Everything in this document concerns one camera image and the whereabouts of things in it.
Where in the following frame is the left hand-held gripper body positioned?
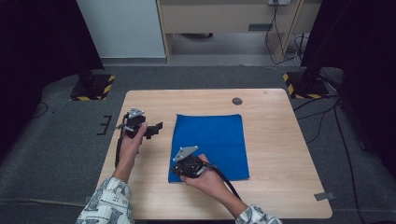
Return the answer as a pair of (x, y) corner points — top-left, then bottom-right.
(119, 106), (148, 140)

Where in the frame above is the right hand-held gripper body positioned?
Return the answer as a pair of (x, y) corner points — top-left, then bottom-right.
(170, 145), (209, 179)

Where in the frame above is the blue cloth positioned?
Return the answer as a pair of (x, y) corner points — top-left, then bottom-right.
(167, 113), (251, 184)

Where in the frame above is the person's left hand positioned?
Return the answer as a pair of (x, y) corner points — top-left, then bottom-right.
(117, 122), (149, 168)

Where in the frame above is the person's right hand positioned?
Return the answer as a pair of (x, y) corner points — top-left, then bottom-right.
(180, 153), (233, 201)

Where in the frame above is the black stand base striped edge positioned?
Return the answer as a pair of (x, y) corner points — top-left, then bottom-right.
(69, 69), (117, 102)
(282, 70), (331, 100)

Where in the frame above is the white cabinet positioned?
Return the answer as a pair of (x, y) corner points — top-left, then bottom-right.
(76, 0), (167, 60)

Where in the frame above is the black curtain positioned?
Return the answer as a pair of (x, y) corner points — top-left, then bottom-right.
(300, 0), (396, 180)
(0, 0), (106, 158)

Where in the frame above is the light wooden desk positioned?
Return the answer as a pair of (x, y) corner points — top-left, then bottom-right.
(155, 0), (323, 65)

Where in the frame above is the grey tape piece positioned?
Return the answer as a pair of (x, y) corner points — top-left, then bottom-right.
(313, 191), (337, 202)

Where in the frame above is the left hand-held gripper cable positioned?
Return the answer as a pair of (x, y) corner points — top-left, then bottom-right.
(114, 113), (131, 169)

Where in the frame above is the hand-held gripper cable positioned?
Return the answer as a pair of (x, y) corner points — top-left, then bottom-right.
(114, 113), (131, 169)
(204, 162), (243, 202)

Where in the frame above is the right hand-held gripper cable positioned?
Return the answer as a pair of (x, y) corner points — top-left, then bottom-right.
(204, 162), (243, 202)

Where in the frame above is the thin black floor cable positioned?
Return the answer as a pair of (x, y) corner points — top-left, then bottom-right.
(31, 101), (50, 120)

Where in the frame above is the black power cable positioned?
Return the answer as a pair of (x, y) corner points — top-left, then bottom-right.
(263, 3), (302, 66)

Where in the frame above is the long black floor cable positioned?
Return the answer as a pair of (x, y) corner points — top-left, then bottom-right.
(332, 98), (362, 224)

